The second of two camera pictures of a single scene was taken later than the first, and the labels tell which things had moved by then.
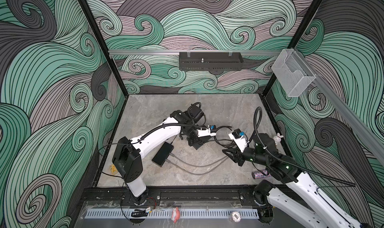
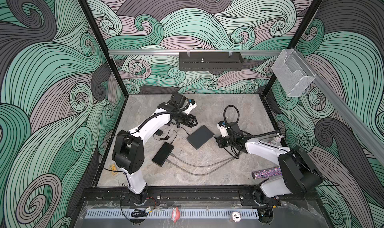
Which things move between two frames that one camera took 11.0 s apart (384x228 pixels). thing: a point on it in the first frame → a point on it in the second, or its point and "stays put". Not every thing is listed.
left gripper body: x=193 y=138 → x=186 y=120
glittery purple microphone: x=257 y=174 stays put
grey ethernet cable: x=194 y=165 stays put
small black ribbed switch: x=162 y=154 stays put
